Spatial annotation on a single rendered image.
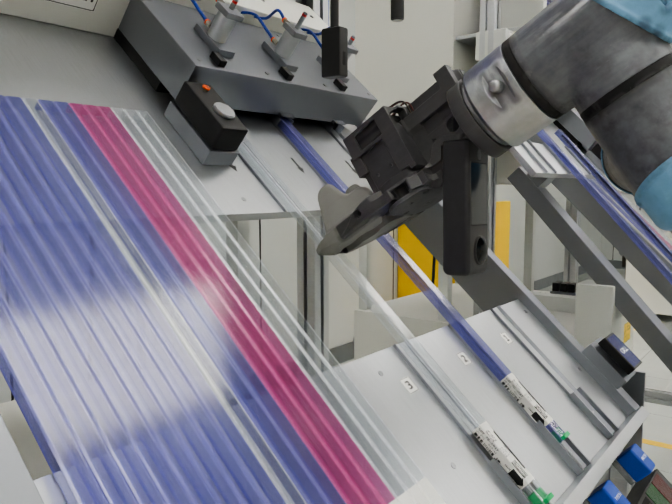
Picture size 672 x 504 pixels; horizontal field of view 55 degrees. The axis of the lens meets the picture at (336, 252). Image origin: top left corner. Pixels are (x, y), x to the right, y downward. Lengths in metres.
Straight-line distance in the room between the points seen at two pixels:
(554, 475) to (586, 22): 0.39
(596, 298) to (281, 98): 0.61
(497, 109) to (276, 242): 2.69
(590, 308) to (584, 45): 0.69
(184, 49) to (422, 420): 0.44
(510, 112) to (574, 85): 0.05
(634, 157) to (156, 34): 0.49
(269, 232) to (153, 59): 2.42
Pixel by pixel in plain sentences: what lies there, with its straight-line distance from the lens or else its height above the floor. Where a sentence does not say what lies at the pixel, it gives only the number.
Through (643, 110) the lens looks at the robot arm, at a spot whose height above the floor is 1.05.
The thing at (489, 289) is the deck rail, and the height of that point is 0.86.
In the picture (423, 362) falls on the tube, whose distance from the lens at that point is 0.60.
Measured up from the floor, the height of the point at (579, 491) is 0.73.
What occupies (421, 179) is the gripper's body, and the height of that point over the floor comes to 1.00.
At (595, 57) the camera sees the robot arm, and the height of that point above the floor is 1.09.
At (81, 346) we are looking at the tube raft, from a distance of 0.42.
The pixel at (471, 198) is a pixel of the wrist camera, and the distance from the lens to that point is 0.55.
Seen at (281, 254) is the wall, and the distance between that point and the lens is 3.20.
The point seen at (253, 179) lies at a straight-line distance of 0.69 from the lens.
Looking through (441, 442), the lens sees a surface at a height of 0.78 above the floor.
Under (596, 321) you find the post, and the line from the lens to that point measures 1.13.
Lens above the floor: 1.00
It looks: 6 degrees down
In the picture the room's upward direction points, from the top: straight up
